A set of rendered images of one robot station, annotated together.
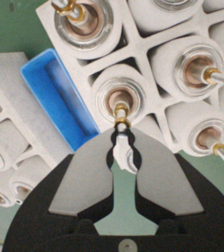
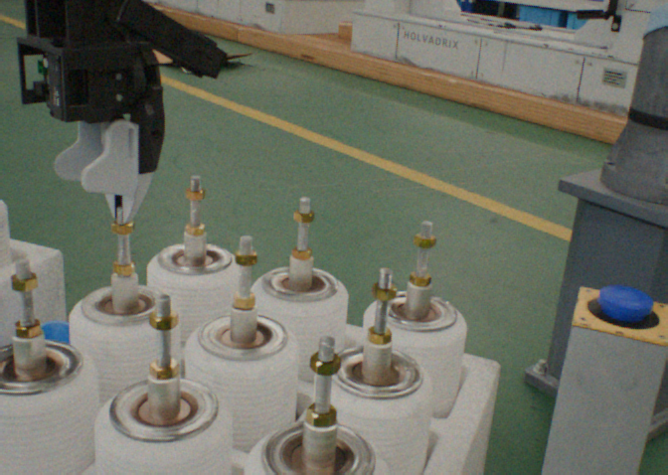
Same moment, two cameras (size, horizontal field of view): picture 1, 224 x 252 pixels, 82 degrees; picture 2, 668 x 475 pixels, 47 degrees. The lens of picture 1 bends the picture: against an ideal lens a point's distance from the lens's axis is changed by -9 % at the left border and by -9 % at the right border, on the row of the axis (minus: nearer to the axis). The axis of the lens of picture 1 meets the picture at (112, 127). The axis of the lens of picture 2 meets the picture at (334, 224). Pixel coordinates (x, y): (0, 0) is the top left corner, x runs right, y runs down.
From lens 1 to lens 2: 69 cm
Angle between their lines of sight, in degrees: 89
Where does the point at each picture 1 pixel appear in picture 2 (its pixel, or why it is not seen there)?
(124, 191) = not seen: outside the picture
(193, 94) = (210, 346)
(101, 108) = (98, 294)
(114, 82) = (148, 291)
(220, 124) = (208, 401)
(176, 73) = (216, 321)
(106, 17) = (213, 266)
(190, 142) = (130, 391)
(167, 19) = (262, 299)
